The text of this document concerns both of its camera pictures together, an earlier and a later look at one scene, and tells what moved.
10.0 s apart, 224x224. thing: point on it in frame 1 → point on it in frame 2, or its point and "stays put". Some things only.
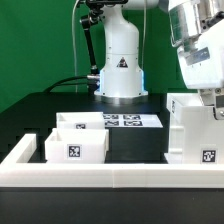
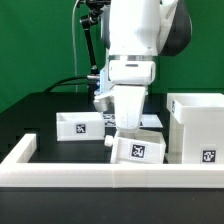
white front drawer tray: [77, 145] → [137, 146]
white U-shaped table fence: [15, 174] stays put
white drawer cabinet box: [196, 136] stays put
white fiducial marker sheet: [132, 120] stays put
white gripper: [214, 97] → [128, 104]
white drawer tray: [80, 120] stays put
